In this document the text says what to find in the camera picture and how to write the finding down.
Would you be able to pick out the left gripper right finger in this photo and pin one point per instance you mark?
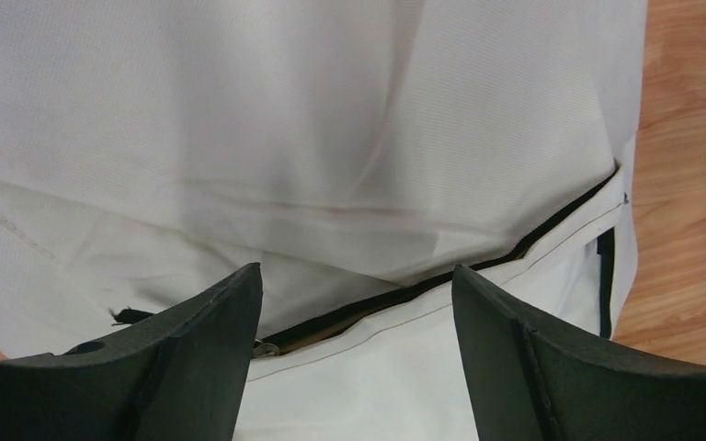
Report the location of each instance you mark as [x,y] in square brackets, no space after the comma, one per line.
[533,376]

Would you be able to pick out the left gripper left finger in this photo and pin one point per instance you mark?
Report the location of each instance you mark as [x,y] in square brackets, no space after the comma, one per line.
[177,375]

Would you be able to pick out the beige canvas backpack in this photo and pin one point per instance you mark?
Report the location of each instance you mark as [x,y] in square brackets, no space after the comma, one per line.
[354,149]

